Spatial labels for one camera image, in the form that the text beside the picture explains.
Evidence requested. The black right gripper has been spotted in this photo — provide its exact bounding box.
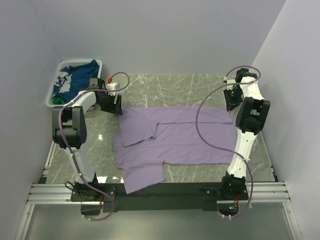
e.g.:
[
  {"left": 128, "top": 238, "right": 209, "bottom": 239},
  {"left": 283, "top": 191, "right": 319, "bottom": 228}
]
[{"left": 223, "top": 85, "right": 243, "bottom": 112}]

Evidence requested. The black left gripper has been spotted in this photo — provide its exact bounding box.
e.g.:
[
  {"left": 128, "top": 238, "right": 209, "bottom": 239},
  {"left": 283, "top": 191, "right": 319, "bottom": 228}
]
[{"left": 96, "top": 92, "right": 123, "bottom": 116}]

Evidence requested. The purple t shirt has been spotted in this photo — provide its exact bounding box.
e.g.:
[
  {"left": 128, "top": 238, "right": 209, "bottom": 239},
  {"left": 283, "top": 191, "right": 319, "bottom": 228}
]
[{"left": 113, "top": 106, "right": 237, "bottom": 194}]

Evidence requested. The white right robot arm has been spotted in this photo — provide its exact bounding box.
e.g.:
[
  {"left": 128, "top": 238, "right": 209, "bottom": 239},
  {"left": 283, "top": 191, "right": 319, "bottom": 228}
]
[{"left": 219, "top": 65, "right": 271, "bottom": 200}]

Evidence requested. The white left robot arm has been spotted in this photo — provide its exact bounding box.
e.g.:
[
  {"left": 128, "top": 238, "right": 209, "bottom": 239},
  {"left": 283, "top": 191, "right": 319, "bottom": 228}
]
[{"left": 52, "top": 77, "right": 130, "bottom": 201}]

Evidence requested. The blue printed t shirt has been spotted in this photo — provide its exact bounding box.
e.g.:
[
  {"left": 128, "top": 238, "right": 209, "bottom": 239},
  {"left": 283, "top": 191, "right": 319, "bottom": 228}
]
[{"left": 52, "top": 59, "right": 100, "bottom": 104}]

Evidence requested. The green t shirt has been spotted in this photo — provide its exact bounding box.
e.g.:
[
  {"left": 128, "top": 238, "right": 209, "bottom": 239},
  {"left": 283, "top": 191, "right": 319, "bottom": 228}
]
[{"left": 52, "top": 97, "right": 66, "bottom": 105}]

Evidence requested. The white laundry basket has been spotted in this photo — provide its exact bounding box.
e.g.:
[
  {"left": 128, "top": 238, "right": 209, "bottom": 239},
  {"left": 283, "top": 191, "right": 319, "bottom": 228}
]
[{"left": 45, "top": 59, "right": 103, "bottom": 108}]

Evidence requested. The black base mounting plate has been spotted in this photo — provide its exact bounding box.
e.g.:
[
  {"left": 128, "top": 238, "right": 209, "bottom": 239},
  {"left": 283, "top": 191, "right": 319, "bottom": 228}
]
[{"left": 70, "top": 182, "right": 249, "bottom": 215}]

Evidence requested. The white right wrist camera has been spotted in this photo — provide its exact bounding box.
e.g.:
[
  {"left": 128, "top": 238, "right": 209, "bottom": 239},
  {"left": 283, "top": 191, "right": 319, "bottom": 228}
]
[{"left": 223, "top": 77, "right": 236, "bottom": 87}]

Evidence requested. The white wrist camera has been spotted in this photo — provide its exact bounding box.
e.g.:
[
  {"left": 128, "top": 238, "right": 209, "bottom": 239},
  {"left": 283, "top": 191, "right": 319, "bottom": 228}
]
[
  {"left": 105, "top": 82, "right": 121, "bottom": 96},
  {"left": 223, "top": 77, "right": 236, "bottom": 87}
]

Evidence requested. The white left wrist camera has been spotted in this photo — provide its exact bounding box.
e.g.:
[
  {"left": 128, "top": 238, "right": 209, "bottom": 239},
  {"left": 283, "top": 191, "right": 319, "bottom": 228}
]
[{"left": 105, "top": 82, "right": 121, "bottom": 96}]

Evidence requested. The aluminium frame rail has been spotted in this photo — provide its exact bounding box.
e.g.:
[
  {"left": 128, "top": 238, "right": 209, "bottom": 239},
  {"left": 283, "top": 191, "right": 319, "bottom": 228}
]
[{"left": 13, "top": 139, "right": 302, "bottom": 240}]

